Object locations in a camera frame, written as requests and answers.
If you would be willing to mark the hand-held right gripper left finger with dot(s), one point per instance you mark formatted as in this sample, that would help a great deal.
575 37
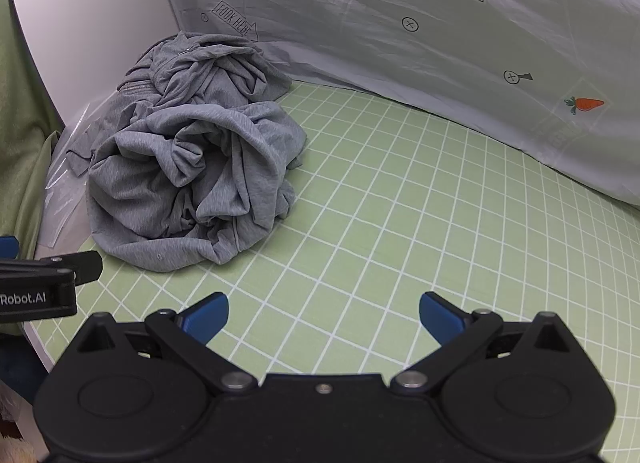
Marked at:
210 315

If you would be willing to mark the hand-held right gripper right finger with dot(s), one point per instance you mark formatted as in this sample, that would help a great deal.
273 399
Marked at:
440 315

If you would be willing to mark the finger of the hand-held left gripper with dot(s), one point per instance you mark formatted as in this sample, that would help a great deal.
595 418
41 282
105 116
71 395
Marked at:
82 265
7 247

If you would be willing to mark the grey pants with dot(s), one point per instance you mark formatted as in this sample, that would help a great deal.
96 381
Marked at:
200 183

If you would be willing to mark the clear plastic bag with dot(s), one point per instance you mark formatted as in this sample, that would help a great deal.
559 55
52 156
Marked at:
65 203

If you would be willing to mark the dark blue cloth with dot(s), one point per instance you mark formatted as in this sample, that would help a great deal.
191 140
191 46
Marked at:
17 363

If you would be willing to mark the green cloth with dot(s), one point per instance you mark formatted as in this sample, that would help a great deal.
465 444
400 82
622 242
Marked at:
20 143

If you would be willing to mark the beige fluffy cloth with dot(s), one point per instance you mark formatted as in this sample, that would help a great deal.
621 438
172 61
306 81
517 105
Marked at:
15 428

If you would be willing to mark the crumpled grey garment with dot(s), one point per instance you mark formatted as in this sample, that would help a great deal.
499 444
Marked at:
210 70

